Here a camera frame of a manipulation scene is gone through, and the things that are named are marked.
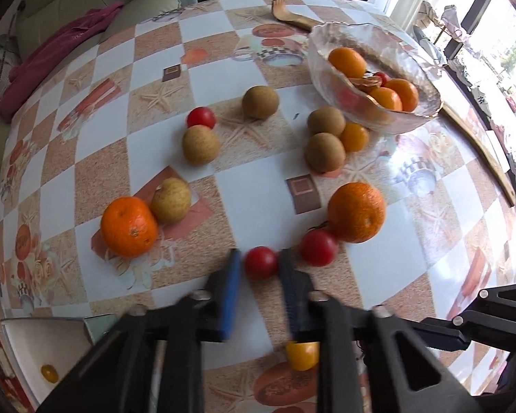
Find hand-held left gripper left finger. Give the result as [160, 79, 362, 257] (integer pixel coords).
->
[39, 248, 244, 413]

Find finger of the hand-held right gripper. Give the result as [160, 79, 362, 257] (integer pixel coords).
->
[421, 279, 516, 351]

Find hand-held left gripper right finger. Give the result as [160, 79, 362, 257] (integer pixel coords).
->
[279, 248, 486, 413]

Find clear glass bowl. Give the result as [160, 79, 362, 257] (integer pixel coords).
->
[306, 21, 443, 134]

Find yellow cherry tomato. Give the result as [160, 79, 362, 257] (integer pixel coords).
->
[286, 341, 320, 372]

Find large orange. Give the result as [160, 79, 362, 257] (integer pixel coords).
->
[100, 197, 159, 259]
[327, 182, 387, 244]

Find yellow pear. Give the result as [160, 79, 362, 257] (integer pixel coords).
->
[150, 177, 193, 224]

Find brown kiwi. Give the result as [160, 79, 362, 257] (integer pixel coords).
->
[182, 125, 221, 165]
[242, 86, 280, 120]
[305, 133, 347, 173]
[307, 106, 347, 137]

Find small orange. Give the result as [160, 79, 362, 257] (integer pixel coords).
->
[328, 47, 367, 79]
[340, 123, 370, 152]
[367, 87, 402, 112]
[385, 78, 419, 113]

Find white box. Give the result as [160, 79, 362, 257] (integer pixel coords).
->
[0, 315, 117, 409]

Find magenta cloth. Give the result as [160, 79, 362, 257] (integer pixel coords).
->
[0, 2, 125, 117]

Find metal shoe rack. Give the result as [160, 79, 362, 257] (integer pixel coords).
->
[415, 2, 478, 70]

